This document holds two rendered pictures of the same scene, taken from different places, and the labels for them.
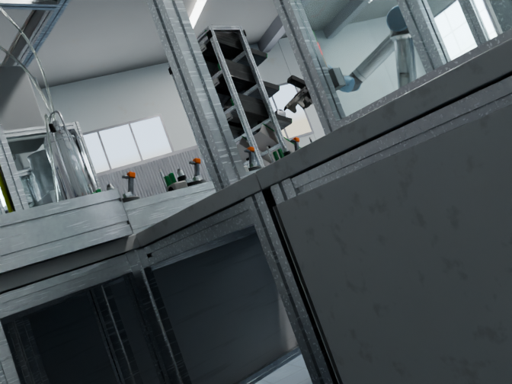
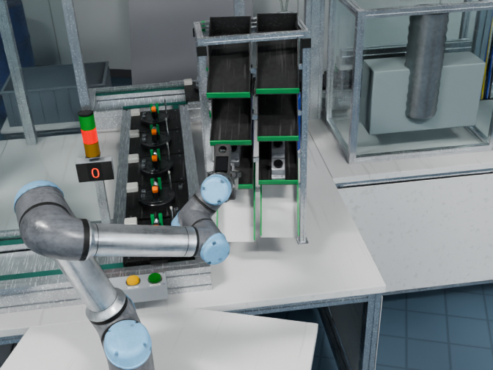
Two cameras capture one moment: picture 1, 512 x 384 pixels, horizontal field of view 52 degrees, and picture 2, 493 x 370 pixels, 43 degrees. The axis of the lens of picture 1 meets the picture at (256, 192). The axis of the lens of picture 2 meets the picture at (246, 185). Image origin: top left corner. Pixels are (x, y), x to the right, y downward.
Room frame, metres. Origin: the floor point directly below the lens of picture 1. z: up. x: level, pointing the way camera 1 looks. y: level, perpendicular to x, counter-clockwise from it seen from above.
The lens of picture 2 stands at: (3.47, -1.62, 2.26)
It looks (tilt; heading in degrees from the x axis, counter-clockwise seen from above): 31 degrees down; 126
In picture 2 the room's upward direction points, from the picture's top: 2 degrees counter-clockwise
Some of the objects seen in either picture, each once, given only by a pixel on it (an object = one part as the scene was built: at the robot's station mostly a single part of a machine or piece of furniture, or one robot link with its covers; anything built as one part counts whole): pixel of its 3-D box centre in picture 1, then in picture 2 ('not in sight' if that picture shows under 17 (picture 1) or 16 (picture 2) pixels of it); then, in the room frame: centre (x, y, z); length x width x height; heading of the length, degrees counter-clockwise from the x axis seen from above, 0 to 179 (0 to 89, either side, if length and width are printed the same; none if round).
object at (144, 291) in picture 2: not in sight; (134, 288); (2.23, -0.56, 0.93); 0.21 x 0.07 x 0.06; 43
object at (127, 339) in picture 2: not in sight; (128, 352); (2.50, -0.85, 1.05); 0.13 x 0.12 x 0.14; 149
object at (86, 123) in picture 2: not in sight; (86, 120); (1.93, -0.39, 1.39); 0.05 x 0.05 x 0.05
